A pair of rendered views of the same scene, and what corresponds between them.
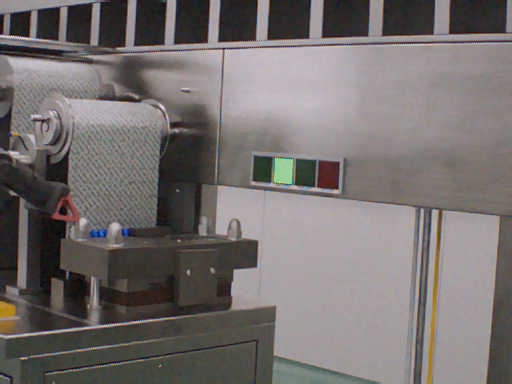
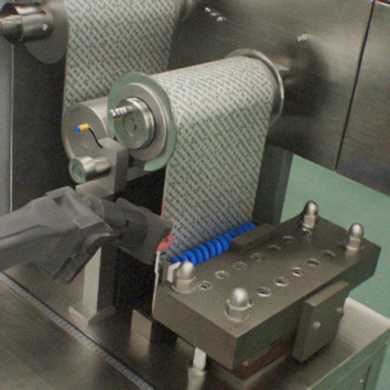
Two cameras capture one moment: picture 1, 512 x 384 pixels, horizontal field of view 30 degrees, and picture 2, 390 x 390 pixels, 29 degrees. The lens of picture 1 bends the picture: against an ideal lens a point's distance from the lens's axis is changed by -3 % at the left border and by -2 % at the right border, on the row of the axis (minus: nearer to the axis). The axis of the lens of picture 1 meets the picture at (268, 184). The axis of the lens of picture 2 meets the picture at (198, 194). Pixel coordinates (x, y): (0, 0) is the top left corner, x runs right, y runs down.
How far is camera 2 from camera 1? 1.12 m
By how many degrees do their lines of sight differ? 25
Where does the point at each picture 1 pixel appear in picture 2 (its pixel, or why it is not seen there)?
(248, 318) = (368, 351)
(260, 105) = not seen: outside the picture
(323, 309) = not seen: hidden behind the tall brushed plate
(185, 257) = (317, 310)
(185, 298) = (308, 351)
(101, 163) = (202, 166)
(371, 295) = not seen: hidden behind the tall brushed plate
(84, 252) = (195, 320)
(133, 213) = (231, 210)
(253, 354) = (363, 380)
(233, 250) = (357, 270)
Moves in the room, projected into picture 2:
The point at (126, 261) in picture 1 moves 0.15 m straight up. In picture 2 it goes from (254, 340) to (271, 251)
